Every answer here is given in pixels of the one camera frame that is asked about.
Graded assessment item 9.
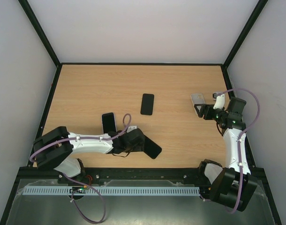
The phone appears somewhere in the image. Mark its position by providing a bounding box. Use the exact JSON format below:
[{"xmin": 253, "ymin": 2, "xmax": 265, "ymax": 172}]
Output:
[
  {"xmin": 101, "ymin": 112, "xmax": 116, "ymax": 133},
  {"xmin": 143, "ymin": 136, "xmax": 162, "ymax": 159}
]

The black smartphone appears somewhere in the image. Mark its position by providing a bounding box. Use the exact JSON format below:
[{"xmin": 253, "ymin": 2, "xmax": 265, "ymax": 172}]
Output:
[{"xmin": 140, "ymin": 93, "xmax": 154, "ymax": 116}]

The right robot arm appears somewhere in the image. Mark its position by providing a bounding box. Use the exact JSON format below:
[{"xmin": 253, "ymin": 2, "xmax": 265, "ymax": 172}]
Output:
[{"xmin": 191, "ymin": 93, "xmax": 257, "ymax": 211}]

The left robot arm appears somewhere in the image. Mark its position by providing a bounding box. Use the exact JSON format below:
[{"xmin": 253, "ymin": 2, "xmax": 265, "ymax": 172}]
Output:
[{"xmin": 30, "ymin": 126, "xmax": 145, "ymax": 178}]

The phone in lilac case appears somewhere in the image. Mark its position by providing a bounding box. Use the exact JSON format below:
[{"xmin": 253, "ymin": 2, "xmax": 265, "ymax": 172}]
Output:
[{"xmin": 101, "ymin": 112, "xmax": 116, "ymax": 133}]

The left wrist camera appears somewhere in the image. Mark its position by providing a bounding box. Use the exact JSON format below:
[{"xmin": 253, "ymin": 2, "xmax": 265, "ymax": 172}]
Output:
[{"xmin": 126, "ymin": 126, "xmax": 137, "ymax": 133}]

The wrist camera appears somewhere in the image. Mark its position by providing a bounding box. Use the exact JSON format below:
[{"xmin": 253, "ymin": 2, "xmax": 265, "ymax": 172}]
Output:
[
  {"xmin": 213, "ymin": 92, "xmax": 225, "ymax": 109},
  {"xmin": 126, "ymin": 126, "xmax": 137, "ymax": 133}
]

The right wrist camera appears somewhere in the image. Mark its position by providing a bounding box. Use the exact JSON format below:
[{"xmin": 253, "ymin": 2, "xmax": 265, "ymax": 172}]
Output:
[{"xmin": 213, "ymin": 92, "xmax": 225, "ymax": 109}]

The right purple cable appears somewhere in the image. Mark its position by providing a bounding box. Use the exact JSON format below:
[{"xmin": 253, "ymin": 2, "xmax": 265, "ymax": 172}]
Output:
[{"xmin": 201, "ymin": 88, "xmax": 261, "ymax": 214}]

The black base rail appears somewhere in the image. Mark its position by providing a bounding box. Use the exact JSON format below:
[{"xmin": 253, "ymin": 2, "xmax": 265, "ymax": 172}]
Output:
[{"xmin": 57, "ymin": 166, "xmax": 226, "ymax": 188}]

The white slotted cable duct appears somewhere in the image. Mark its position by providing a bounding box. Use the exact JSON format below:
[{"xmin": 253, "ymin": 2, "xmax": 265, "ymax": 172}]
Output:
[{"xmin": 22, "ymin": 186, "xmax": 200, "ymax": 196}]

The black enclosure frame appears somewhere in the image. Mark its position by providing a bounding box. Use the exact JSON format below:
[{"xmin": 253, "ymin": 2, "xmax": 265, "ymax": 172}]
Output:
[{"xmin": 0, "ymin": 0, "xmax": 281, "ymax": 225}]

